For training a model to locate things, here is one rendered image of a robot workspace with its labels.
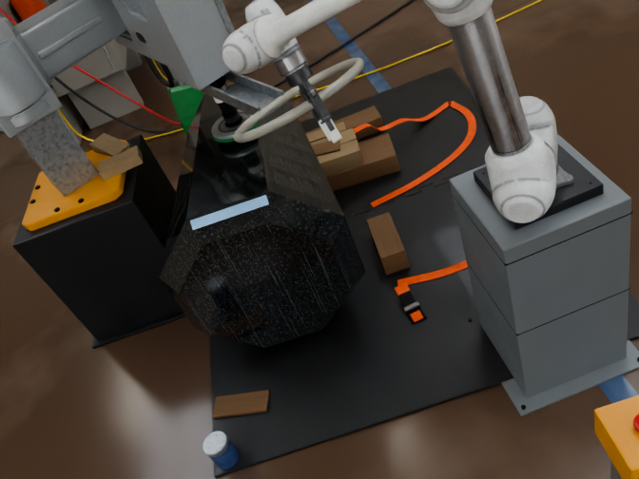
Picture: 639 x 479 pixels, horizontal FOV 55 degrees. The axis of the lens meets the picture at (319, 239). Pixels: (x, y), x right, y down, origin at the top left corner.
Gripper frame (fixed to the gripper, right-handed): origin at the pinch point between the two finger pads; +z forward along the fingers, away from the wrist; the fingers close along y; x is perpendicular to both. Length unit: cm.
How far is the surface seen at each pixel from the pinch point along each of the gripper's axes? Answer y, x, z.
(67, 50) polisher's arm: 115, 62, -68
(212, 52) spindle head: 71, 12, -36
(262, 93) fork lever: 60, 5, -14
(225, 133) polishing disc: 87, 24, -5
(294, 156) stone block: 81, 5, 18
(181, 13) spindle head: 64, 15, -53
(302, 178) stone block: 66, 8, 24
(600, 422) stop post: -99, 2, 47
